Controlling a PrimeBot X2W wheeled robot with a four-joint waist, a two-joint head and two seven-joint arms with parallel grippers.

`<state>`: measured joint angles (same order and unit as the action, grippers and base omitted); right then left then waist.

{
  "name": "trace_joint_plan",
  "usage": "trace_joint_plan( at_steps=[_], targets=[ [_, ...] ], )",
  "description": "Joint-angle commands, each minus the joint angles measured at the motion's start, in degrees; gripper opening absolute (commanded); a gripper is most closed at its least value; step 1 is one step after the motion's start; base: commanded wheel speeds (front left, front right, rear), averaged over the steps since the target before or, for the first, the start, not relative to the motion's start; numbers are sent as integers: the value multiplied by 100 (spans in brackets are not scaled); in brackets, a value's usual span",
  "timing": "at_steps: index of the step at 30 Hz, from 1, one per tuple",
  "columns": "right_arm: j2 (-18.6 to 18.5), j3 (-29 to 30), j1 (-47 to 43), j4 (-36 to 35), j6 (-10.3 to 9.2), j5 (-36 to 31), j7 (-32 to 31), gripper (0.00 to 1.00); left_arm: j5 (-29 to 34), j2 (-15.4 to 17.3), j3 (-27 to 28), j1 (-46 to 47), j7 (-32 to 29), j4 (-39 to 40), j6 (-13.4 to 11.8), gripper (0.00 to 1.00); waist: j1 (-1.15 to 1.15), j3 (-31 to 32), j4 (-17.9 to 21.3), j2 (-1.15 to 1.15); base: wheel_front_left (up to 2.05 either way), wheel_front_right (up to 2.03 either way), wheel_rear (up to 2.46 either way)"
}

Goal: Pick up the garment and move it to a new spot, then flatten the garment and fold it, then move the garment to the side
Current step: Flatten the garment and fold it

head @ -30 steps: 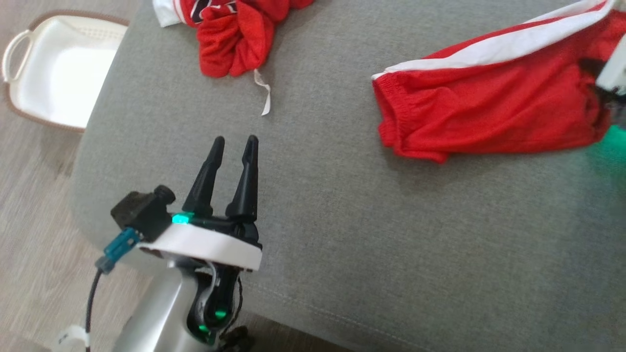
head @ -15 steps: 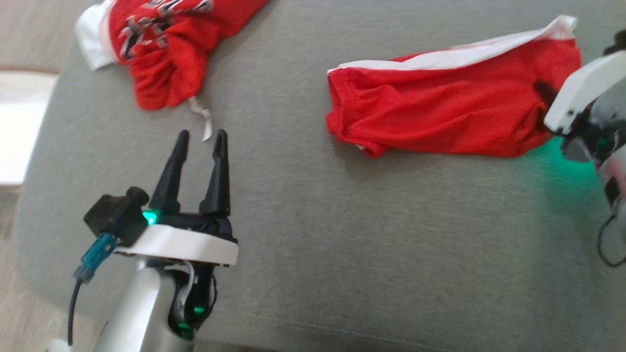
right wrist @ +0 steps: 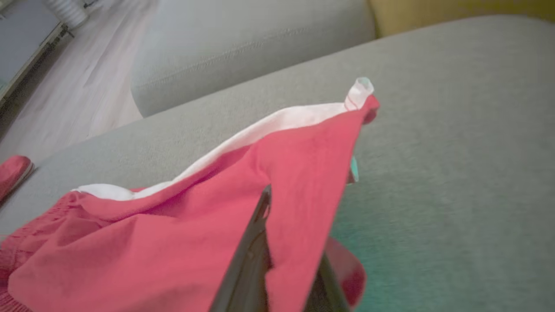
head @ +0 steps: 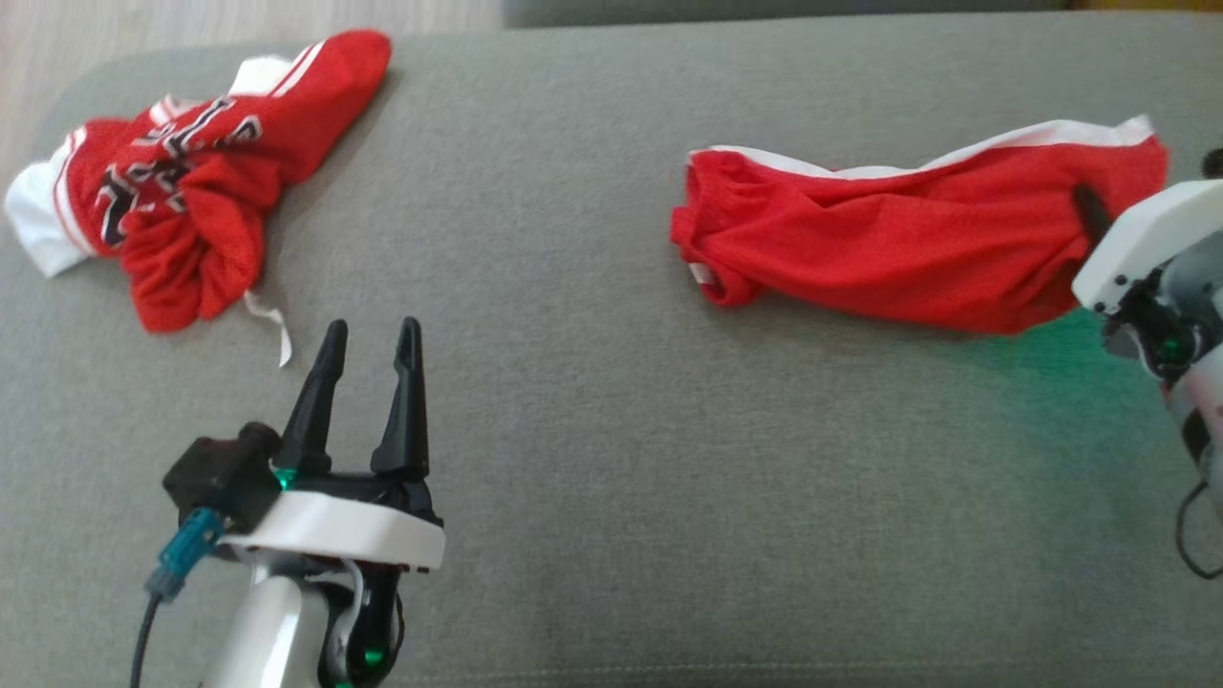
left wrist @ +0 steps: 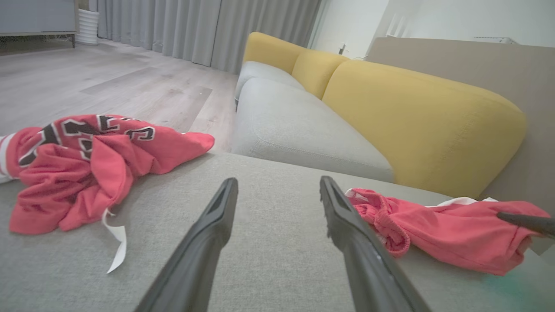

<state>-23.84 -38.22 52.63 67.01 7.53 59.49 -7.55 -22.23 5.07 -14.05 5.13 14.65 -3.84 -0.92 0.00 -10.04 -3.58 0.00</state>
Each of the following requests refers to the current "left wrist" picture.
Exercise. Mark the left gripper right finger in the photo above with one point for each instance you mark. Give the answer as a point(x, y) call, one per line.
point(364, 264)

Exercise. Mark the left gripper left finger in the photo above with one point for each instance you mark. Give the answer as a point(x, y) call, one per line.
point(195, 260)

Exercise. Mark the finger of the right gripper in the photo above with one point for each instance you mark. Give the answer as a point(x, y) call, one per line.
point(533, 223)

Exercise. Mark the red mesh shorts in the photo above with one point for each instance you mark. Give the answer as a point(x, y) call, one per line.
point(455, 234)

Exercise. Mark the red basketball jersey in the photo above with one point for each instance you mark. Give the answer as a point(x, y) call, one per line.
point(108, 164)

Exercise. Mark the large grey sofa ottoman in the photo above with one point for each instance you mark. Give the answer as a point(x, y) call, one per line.
point(277, 242)

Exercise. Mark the large yellow sofa back cushion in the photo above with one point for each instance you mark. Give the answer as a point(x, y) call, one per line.
point(425, 125)

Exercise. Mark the beige upright panel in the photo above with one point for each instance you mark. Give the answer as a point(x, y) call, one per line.
point(511, 69)

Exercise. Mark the medium yellow sofa back cushion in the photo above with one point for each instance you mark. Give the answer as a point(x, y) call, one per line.
point(318, 71)

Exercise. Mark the small grey sofa seat cushion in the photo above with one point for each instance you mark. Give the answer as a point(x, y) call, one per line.
point(264, 71)

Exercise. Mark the small yellow sofa back cushion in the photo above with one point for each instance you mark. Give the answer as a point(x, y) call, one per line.
point(271, 50)

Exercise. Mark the grey pleated curtain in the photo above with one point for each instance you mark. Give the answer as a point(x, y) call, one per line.
point(217, 30)

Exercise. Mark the white ribbed vase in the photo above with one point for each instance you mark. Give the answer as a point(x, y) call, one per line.
point(88, 27)

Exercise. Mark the grey low sideboard cabinet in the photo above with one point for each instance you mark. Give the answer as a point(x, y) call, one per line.
point(34, 17)

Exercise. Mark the wall power outlet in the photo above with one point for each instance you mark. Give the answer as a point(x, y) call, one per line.
point(342, 48)

